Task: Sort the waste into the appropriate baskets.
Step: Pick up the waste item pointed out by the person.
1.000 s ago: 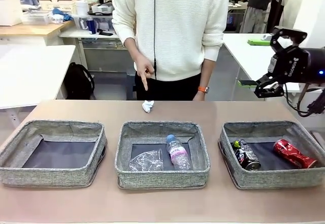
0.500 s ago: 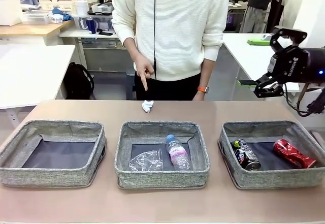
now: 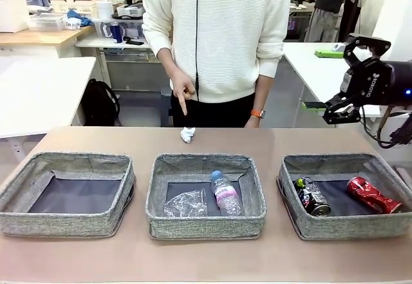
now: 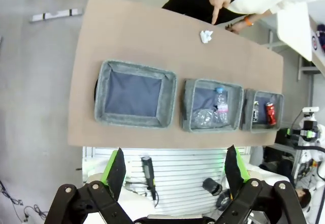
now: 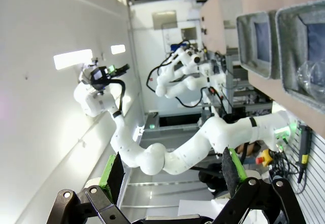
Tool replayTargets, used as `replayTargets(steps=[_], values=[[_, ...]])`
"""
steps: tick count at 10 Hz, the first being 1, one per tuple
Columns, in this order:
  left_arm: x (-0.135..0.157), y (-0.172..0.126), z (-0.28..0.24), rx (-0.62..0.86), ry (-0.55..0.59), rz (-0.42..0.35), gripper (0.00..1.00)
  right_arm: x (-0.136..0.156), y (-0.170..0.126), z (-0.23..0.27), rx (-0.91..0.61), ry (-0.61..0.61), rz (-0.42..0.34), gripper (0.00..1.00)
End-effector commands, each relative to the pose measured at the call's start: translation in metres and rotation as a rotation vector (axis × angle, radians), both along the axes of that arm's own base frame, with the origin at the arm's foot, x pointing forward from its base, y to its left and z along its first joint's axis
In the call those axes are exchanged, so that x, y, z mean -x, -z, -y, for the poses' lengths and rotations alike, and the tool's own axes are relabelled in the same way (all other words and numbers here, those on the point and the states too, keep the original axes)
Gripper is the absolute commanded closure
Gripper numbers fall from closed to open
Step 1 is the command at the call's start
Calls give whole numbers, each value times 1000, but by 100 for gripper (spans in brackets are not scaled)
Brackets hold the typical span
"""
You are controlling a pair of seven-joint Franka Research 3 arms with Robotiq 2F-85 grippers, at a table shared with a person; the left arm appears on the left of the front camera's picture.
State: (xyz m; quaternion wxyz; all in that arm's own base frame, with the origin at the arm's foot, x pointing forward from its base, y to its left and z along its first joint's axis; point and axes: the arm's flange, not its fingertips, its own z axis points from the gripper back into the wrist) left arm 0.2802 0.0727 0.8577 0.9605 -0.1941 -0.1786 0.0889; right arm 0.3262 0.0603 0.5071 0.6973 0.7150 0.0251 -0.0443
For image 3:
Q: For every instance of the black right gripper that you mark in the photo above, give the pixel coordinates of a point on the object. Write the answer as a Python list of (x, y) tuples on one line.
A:
[(370, 84)]

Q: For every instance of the crushed red soda can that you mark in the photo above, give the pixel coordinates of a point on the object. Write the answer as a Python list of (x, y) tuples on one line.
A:
[(370, 194)]

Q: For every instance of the crushed black soda can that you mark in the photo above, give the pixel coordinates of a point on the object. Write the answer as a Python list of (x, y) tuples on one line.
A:
[(312, 197)]

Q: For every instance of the clear plastic bottle pink label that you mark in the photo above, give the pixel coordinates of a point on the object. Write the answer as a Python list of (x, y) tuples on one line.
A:
[(225, 194)]

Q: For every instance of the clear plastic cup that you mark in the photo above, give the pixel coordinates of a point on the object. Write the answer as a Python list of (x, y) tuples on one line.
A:
[(185, 205)]

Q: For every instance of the person's right forearm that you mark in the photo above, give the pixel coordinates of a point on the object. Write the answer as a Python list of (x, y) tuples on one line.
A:
[(169, 62)]

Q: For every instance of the person's left forearm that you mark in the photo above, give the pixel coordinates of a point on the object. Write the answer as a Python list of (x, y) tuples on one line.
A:
[(264, 90)]

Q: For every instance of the person's left hand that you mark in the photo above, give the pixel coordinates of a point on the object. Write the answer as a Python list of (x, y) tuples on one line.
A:
[(253, 122)]

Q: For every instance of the person's right hand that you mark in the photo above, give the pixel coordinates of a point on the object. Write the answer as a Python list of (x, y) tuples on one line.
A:
[(181, 86)]

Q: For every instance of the background person dark clothes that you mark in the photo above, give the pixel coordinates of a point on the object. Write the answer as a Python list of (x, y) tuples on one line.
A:
[(325, 7)]

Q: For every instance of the orange band wrist watch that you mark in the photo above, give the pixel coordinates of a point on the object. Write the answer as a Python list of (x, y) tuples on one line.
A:
[(258, 113)]

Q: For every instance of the person torso white sweater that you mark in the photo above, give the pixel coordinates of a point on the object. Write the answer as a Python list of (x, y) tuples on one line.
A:
[(225, 33)]

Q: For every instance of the person's black trousers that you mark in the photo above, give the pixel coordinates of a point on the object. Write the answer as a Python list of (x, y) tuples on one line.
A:
[(219, 113)]

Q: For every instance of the grey woven fabric basket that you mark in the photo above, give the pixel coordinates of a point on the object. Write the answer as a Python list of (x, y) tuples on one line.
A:
[(354, 227), (206, 227), (64, 226)]

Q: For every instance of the crumpled white paper ball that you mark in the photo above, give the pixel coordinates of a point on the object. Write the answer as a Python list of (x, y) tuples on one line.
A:
[(187, 134)]

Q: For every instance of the flat black device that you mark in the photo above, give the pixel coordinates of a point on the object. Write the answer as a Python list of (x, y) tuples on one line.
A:
[(134, 42)]

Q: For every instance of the blue drink bottle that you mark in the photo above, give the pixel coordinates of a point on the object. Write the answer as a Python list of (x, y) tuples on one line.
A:
[(116, 33)]

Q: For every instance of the white table with clutter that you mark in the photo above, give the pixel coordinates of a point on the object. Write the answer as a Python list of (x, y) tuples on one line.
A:
[(103, 42)]

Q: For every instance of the black backpack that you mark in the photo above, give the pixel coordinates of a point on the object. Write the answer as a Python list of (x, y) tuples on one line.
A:
[(99, 103)]

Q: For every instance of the white paper roll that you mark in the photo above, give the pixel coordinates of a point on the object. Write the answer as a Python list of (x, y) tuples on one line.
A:
[(104, 9)]

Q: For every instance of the blue cloth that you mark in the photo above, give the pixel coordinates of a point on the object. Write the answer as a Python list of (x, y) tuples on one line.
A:
[(82, 18)]

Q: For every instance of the white lattice basket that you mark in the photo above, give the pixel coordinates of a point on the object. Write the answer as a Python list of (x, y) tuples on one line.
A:
[(72, 7)]

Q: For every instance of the large white table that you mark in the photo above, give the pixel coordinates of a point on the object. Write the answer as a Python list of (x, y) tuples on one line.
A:
[(42, 87)]

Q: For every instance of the clear plastic crate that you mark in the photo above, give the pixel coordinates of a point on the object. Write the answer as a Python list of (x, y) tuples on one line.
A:
[(45, 22)]

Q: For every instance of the wooden top table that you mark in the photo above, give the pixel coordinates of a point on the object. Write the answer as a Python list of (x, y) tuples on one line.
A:
[(38, 37)]

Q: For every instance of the white storage bin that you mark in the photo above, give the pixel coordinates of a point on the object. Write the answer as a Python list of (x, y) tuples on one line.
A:
[(11, 13)]

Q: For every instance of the white table grey frame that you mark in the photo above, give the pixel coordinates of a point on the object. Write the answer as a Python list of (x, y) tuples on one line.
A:
[(305, 71)]

